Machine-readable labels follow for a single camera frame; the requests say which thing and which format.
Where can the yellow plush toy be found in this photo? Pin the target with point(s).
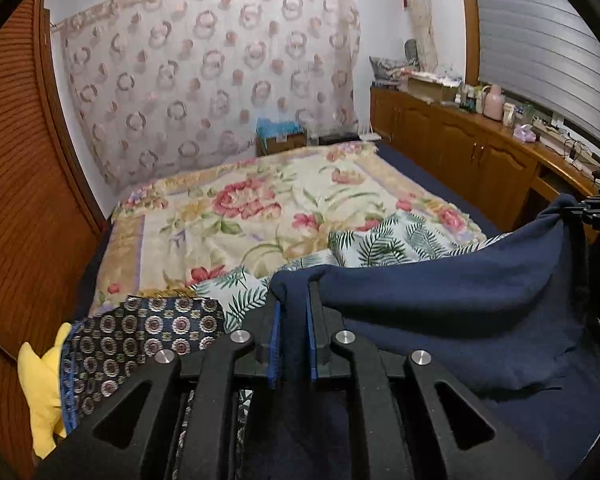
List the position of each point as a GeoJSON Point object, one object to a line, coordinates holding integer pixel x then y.
{"type": "Point", "coordinates": [40, 385]}

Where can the wooden sideboard cabinet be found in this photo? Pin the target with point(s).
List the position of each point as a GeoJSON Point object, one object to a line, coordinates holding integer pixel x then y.
{"type": "Point", "coordinates": [455, 150]}

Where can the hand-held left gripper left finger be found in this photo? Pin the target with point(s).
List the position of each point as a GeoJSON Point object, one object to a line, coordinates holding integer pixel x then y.
{"type": "Point", "coordinates": [274, 350]}

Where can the navy bed sheet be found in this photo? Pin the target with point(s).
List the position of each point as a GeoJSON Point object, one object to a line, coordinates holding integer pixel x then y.
{"type": "Point", "coordinates": [430, 180]}

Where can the floral blanket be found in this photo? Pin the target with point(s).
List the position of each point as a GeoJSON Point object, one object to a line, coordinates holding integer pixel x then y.
{"type": "Point", "coordinates": [260, 210]}

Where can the beige open cardboard box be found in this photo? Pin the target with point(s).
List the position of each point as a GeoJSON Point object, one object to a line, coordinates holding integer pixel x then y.
{"type": "Point", "coordinates": [430, 90]}

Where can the beige tied curtain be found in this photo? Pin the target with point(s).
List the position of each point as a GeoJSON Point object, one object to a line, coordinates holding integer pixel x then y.
{"type": "Point", "coordinates": [422, 20]}

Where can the stack of folded cloths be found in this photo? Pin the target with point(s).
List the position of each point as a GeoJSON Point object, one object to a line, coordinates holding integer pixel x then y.
{"type": "Point", "coordinates": [387, 67]}

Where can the white power strip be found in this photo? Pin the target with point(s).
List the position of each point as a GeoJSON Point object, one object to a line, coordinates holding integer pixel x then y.
{"type": "Point", "coordinates": [370, 136]}

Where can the sheer circle-patterned curtain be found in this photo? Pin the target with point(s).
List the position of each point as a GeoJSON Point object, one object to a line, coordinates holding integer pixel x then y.
{"type": "Point", "coordinates": [205, 70]}

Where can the black flat box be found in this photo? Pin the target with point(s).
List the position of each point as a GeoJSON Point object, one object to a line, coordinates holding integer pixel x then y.
{"type": "Point", "coordinates": [337, 138]}

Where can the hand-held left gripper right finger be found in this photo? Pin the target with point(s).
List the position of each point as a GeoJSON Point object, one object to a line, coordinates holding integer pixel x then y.
{"type": "Point", "coordinates": [312, 345]}

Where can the dark circle-patterned pillow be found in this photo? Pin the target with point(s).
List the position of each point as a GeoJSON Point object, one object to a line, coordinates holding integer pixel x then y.
{"type": "Point", "coordinates": [130, 335]}

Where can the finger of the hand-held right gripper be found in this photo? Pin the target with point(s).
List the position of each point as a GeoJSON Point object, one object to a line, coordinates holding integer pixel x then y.
{"type": "Point", "coordinates": [597, 212]}

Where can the purple tissue pack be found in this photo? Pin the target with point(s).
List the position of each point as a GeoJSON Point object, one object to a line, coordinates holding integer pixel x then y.
{"type": "Point", "coordinates": [525, 133]}

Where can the white leaf-print sheet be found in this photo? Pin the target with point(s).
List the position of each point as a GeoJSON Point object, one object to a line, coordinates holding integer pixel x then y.
{"type": "Point", "coordinates": [380, 240]}

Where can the pink thermos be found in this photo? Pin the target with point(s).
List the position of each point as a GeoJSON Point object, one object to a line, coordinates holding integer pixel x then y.
{"type": "Point", "coordinates": [493, 105]}

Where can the cardboard box with blue cloth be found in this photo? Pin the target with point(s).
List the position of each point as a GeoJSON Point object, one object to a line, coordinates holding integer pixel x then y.
{"type": "Point", "coordinates": [280, 142]}

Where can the navy printed t-shirt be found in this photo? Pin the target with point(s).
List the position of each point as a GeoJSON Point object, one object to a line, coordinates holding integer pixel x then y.
{"type": "Point", "coordinates": [455, 310]}

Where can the wooden louvered wardrobe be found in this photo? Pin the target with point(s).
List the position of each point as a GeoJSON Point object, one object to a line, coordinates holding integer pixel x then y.
{"type": "Point", "coordinates": [20, 185]}

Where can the grey window blind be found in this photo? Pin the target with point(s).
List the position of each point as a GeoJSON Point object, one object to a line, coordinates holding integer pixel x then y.
{"type": "Point", "coordinates": [530, 35]}

